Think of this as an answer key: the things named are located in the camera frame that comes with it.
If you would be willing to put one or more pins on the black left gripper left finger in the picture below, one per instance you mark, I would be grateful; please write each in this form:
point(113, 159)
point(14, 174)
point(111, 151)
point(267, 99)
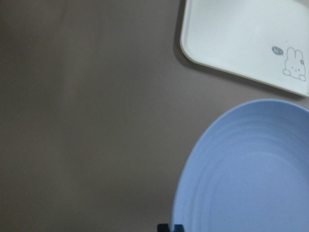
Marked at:
point(163, 226)

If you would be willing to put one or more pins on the cream rabbit tray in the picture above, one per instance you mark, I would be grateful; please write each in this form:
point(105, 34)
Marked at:
point(263, 40)

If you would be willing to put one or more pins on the blue round plate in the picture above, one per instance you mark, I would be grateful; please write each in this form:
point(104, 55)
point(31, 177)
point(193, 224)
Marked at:
point(248, 172)

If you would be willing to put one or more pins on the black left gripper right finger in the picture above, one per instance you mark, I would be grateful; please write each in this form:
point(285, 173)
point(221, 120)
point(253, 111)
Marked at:
point(178, 225)

